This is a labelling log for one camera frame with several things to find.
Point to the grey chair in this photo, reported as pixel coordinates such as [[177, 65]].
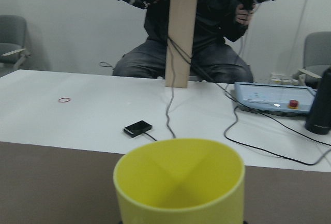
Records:
[[316, 58], [13, 34]]

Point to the seated operator in black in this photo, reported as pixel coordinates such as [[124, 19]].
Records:
[[212, 59]]

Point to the blue teach pendant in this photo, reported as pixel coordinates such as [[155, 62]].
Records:
[[282, 100]]

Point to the yellow plastic cup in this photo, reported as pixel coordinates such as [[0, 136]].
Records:
[[181, 181]]

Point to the grey chair left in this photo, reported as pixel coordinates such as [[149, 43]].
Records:
[[13, 34]]

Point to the cardboard covered post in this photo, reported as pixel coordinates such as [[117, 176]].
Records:
[[182, 15]]

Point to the grey chair right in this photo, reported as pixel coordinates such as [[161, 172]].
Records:
[[316, 58]]

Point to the black water bottle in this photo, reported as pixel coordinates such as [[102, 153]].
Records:
[[318, 119]]

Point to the small black device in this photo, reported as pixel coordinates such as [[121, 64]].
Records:
[[137, 128]]

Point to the red rubber band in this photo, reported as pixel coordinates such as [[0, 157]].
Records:
[[64, 100]]

